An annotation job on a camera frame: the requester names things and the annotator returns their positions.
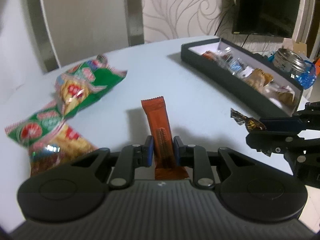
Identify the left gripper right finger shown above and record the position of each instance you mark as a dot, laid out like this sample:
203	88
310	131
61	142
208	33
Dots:
195	157

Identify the green prawn cracker bag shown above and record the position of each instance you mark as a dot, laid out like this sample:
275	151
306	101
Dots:
50	141
85	84

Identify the dark foil candy wrapper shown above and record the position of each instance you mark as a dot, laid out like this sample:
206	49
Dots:
250	123

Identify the black television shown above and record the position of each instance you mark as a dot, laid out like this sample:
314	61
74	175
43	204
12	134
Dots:
265	17

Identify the dark grey storage box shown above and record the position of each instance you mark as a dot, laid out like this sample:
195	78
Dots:
264	103

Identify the blue plastic bag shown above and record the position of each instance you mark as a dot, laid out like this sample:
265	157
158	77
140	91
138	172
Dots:
306	79

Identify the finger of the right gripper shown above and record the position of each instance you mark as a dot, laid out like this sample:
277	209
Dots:
269	143
289	124

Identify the small gold snack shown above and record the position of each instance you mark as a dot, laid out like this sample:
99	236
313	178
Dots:
286	95

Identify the metal tin can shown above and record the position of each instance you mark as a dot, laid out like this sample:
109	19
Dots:
288	61

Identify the brown pastry snack bag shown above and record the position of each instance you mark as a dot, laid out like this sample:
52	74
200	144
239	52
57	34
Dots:
258	79

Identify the orange snack bar wrapper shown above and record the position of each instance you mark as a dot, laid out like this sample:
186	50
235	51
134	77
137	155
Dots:
166	167

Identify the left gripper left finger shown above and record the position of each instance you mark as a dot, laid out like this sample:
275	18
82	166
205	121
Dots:
128	159

